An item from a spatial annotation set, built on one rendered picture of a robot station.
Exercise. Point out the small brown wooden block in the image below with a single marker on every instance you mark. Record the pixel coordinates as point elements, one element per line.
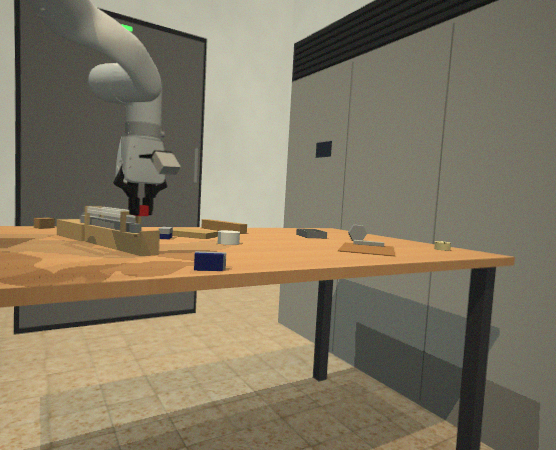
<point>42,223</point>

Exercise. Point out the short grey cylinder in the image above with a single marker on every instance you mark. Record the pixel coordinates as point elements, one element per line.
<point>228,237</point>

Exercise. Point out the brown wooden batten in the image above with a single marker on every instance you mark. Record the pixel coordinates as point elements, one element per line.
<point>224,226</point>

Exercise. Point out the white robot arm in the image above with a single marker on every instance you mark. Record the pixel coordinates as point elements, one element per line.
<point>133,80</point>

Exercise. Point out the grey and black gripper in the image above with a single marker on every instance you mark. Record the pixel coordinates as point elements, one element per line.
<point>138,170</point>

